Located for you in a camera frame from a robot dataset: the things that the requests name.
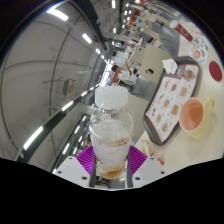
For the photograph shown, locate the ceiling air conditioner unit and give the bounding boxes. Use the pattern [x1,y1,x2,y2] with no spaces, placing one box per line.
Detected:
[62,78,78,98]

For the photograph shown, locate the beige wooden chair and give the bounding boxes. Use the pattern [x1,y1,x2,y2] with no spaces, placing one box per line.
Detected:
[127,93,150,138]
[129,43,173,84]

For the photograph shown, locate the brown tray with menu paper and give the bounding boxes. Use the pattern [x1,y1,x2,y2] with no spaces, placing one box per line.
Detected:
[143,55,202,147]

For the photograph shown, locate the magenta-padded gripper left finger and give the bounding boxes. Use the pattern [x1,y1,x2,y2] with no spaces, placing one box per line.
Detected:
[52,145,98,189]

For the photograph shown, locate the yellow mug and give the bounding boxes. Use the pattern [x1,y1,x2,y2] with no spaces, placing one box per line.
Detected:
[178,95,216,140]

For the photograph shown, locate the person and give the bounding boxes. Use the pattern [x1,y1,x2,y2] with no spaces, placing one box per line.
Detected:
[110,63,138,87]

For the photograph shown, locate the crumpled food wrapper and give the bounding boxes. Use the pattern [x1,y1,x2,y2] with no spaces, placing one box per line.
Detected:
[138,138,156,158]

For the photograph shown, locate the ceiling lights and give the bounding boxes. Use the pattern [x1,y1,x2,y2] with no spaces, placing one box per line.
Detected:
[23,0,141,156]

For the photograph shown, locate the white paper napkin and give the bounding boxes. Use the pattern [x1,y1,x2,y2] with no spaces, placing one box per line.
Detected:
[161,58,179,75]

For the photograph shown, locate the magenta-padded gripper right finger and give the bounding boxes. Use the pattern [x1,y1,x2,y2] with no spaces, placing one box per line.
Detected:
[125,144,167,189]

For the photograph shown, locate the clear plastic bottle white cap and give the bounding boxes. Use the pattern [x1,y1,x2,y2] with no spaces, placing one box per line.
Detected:
[88,85,135,181]

